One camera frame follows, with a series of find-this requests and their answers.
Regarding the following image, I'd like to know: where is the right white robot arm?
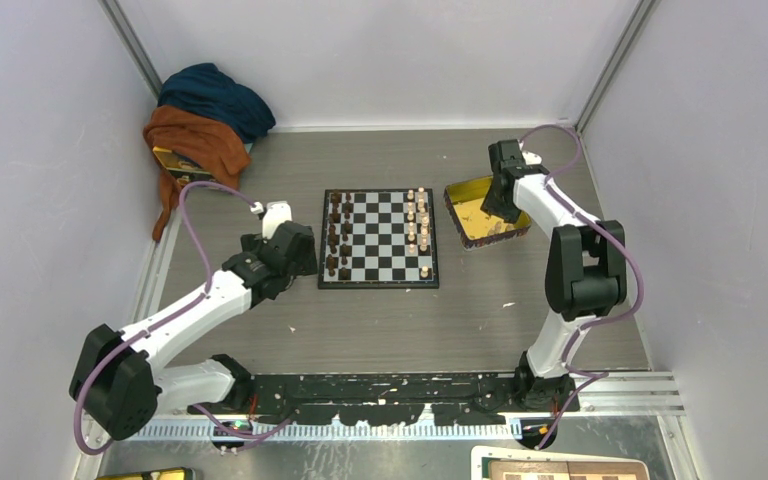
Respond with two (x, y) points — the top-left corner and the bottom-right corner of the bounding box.
(481, 140), (627, 411)

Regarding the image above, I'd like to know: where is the gold tin lid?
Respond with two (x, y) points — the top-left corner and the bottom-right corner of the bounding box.
(96, 467), (196, 480)

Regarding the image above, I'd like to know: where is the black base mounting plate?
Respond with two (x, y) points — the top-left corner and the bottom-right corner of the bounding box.
(188, 370), (581, 429)

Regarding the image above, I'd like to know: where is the black and white chessboard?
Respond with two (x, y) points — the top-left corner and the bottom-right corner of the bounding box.
(317, 187), (440, 290)

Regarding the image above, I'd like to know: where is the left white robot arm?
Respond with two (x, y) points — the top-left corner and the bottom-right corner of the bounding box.
(69, 221), (317, 440)

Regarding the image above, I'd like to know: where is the orange cloth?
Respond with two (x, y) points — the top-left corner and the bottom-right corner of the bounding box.
(143, 105), (253, 241)

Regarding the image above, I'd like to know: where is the dark wooden chess pieces row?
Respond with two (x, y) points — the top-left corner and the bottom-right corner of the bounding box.
(324, 190), (354, 282)

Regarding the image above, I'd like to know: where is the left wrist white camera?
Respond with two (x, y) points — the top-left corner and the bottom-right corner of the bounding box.
(261, 201), (293, 239)

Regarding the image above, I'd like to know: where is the gold tin box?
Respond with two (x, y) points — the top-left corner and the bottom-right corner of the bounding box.
(444, 176), (531, 251)

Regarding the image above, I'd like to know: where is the yellow patterned box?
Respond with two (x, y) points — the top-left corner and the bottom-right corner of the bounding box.
(151, 146), (238, 195)

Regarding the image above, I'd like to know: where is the dark blue cloth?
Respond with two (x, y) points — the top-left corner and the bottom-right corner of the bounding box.
(157, 63), (277, 144)

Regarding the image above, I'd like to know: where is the wooden board corner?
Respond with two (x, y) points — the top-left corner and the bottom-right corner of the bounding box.
(470, 446), (650, 480)

